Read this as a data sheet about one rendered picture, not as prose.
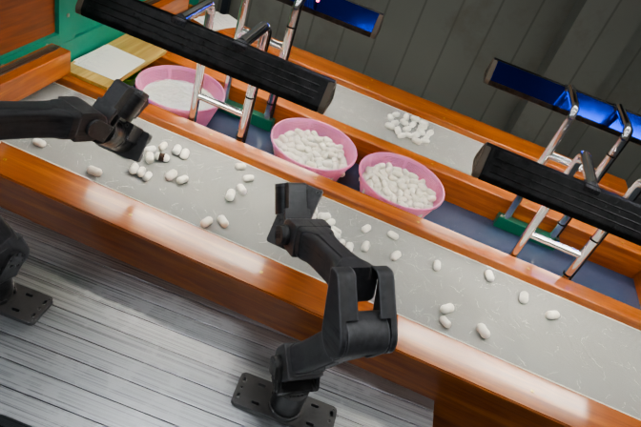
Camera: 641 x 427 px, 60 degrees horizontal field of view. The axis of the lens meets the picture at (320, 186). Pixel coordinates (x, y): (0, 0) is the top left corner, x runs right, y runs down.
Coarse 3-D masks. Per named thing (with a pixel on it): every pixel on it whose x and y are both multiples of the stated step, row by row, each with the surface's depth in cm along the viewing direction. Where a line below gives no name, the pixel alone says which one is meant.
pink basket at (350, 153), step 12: (288, 120) 171; (300, 120) 174; (312, 120) 175; (276, 132) 167; (324, 132) 176; (336, 132) 175; (336, 144) 175; (348, 144) 172; (288, 156) 155; (348, 156) 171; (312, 168) 154; (348, 168) 160; (336, 180) 166
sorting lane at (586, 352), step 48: (48, 96) 151; (48, 144) 136; (192, 144) 152; (144, 192) 132; (192, 192) 137; (240, 240) 129; (384, 240) 144; (432, 288) 134; (480, 288) 139; (528, 288) 145; (480, 336) 126; (528, 336) 131; (576, 336) 136; (624, 336) 141; (576, 384) 123; (624, 384) 127
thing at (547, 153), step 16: (576, 96) 156; (576, 112) 150; (624, 112) 156; (560, 128) 153; (624, 128) 150; (624, 144) 151; (544, 160) 159; (560, 160) 158; (608, 160) 154; (512, 208) 170; (496, 224) 174; (512, 224) 172; (560, 224) 168
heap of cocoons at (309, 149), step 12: (288, 132) 170; (300, 132) 172; (312, 132) 175; (276, 144) 164; (288, 144) 165; (300, 144) 167; (312, 144) 169; (324, 144) 171; (300, 156) 163; (312, 156) 165; (324, 156) 166; (336, 156) 168; (324, 168) 161; (336, 168) 163
